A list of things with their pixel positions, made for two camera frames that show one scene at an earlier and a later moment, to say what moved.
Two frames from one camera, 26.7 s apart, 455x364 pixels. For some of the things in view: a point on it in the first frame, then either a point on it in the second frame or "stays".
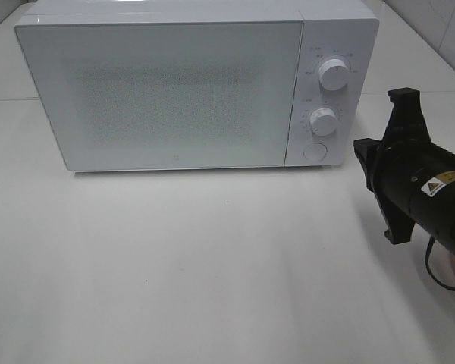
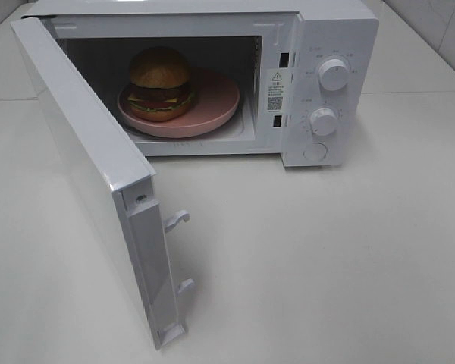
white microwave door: x=162 y=95 → x=119 y=177
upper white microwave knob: x=334 y=74 stays
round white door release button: x=315 y=152 stays
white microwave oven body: x=335 y=112 stays
